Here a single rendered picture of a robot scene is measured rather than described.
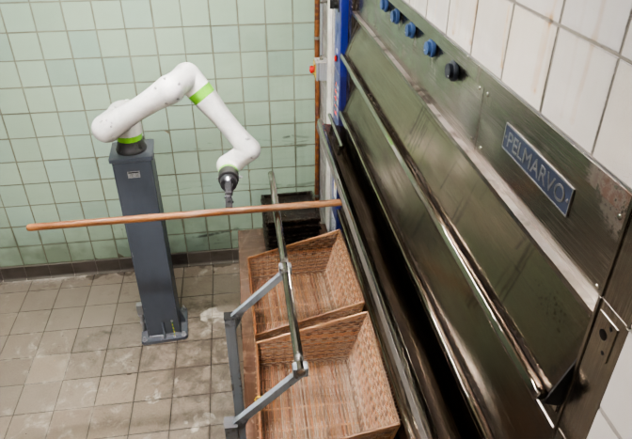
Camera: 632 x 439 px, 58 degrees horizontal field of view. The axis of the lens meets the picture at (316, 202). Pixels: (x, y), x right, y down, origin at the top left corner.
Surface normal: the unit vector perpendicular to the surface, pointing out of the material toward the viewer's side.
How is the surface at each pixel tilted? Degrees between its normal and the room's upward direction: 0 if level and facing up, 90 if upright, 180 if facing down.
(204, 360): 0
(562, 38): 90
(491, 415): 70
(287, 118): 90
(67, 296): 0
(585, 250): 90
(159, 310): 90
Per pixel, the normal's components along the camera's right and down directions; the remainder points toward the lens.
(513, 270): -0.93, -0.22
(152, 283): 0.21, 0.51
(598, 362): -0.99, 0.07
